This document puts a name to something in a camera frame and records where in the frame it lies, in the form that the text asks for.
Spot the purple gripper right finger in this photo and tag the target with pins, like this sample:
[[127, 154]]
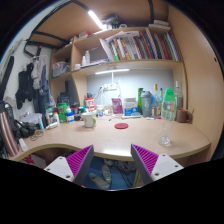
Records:
[[152, 166]]

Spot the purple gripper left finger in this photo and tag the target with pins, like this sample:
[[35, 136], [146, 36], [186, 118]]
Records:
[[74, 167]]

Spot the shoe under desk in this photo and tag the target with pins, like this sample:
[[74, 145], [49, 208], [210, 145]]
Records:
[[99, 182]]

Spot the white green mug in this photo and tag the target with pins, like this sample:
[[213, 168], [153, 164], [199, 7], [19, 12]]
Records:
[[89, 119]]

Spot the red round coaster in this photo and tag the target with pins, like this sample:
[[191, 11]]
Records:
[[121, 126]]

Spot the white bottle blue cap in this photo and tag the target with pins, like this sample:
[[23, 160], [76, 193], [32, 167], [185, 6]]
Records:
[[69, 115]]

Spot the brown ceramic mug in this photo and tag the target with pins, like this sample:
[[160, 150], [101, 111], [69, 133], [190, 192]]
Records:
[[183, 116]]

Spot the green box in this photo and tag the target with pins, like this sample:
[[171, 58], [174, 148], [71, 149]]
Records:
[[62, 112]]

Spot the white blue tissue pack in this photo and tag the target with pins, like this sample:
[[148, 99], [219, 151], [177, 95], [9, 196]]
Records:
[[130, 106]]

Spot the clear plastic bottle green cap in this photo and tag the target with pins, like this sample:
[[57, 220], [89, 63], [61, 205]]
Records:
[[168, 115]]

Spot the pink snack bag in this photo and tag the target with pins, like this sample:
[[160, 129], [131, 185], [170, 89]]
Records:
[[117, 106]]

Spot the grey shaker bottle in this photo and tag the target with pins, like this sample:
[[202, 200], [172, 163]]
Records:
[[146, 103]]

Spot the dark green bottle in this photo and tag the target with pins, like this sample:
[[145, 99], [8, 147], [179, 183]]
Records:
[[139, 100]]

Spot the clear glass bottle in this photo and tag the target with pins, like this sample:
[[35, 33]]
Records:
[[178, 95]]

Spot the hanging dark clothes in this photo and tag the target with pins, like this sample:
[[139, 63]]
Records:
[[34, 85]]

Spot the LED strip desk lamp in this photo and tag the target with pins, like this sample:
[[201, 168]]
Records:
[[112, 71]]

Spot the white bottles on shelf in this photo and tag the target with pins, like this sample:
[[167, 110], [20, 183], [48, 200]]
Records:
[[86, 59]]

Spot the row of books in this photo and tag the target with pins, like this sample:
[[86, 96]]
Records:
[[138, 45]]

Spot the ceiling light tube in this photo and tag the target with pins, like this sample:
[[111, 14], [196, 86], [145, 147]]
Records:
[[96, 19]]

